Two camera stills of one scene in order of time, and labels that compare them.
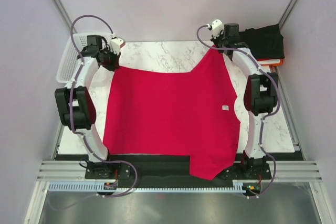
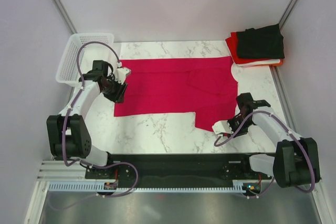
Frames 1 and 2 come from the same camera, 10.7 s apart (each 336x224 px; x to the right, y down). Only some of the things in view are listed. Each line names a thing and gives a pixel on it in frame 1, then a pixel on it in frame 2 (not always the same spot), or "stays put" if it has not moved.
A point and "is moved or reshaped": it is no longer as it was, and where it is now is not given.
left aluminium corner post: (56, 0) stays put
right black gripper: (215, 40) → (230, 121)
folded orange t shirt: (276, 64) stays put
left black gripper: (116, 63) → (118, 96)
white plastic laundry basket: (68, 57) stays put
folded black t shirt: (266, 42) stays put
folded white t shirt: (269, 61) stays put
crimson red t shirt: (195, 113) is moved or reshaped
